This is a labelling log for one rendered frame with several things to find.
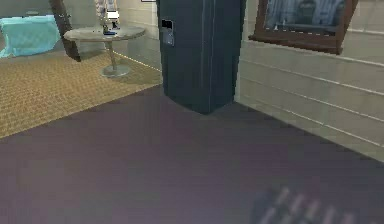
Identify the brown framed painting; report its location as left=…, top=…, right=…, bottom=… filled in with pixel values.
left=248, top=0, right=360, bottom=56

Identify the dark blue fridge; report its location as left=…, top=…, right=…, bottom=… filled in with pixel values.
left=155, top=0, right=248, bottom=116

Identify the white and black small object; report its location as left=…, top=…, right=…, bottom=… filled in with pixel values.
left=106, top=10, right=121, bottom=30

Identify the pale patterned standing object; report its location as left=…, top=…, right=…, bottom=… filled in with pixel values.
left=94, top=0, right=118, bottom=32

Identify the turquoise cloth covered furniture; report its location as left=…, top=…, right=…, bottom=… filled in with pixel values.
left=0, top=14, right=62, bottom=59

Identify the round grey pedestal table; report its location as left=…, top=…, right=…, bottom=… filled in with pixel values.
left=63, top=25, right=147, bottom=78

